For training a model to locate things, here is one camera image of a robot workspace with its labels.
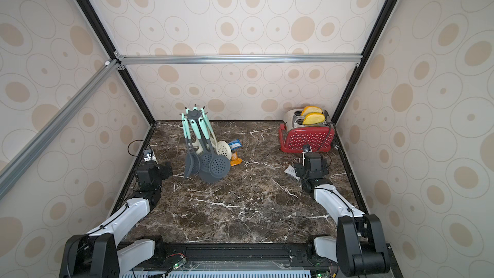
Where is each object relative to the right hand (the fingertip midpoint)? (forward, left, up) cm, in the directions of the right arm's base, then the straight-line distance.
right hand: (311, 161), depth 89 cm
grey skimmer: (-10, +52, +8) cm, 53 cm away
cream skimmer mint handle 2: (+4, +42, +4) cm, 43 cm away
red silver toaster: (+12, +8, +5) cm, 15 cm away
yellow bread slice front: (+19, -2, +10) cm, 22 cm away
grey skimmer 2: (-4, +48, +6) cm, 49 cm away
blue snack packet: (+15, +38, -8) cm, 42 cm away
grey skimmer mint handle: (-6, +42, +4) cm, 42 cm away
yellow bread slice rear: (+25, -1, +11) cm, 27 cm away
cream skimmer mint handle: (-1, +51, +8) cm, 51 cm away
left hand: (-5, +69, +5) cm, 70 cm away
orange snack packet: (+5, +37, -9) cm, 38 cm away
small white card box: (0, +8, -10) cm, 12 cm away
